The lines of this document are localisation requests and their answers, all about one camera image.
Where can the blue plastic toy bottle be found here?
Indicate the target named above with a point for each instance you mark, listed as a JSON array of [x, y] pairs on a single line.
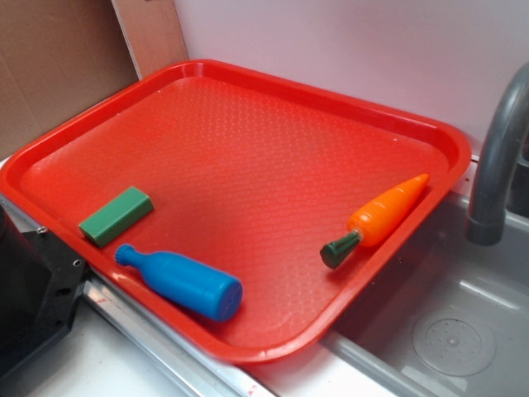
[[210, 292]]

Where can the grey curved faucet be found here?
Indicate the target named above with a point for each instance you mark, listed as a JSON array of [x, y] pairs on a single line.
[[501, 179]]

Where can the green rectangular block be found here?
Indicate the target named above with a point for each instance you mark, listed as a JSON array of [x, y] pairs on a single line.
[[116, 216]]

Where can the brown cardboard panel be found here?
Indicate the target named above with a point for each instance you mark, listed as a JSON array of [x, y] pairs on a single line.
[[59, 58]]

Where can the grey plastic sink basin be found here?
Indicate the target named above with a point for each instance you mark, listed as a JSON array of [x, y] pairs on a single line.
[[444, 317]]

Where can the orange toy carrot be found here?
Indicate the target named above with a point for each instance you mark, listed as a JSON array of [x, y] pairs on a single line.
[[376, 220]]

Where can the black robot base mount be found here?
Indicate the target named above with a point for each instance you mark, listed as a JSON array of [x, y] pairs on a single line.
[[41, 282]]

